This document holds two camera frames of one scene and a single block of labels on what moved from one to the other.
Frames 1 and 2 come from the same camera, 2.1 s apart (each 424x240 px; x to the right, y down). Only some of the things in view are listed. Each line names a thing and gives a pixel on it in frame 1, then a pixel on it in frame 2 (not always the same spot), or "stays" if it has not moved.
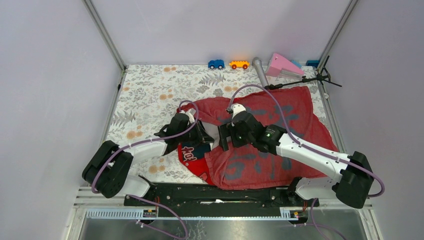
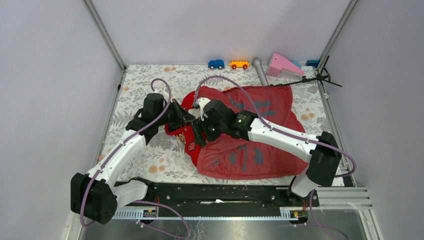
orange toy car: x=235 y=64 stays
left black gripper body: x=190 y=136 to x=167 y=118
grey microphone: x=257 y=63 stays
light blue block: x=296 y=63 stays
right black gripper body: x=239 y=139 to x=212 y=131
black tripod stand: x=324 y=76 stays
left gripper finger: x=197 y=145 to x=173 y=126
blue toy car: x=219 y=63 stays
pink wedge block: x=280 y=66 stays
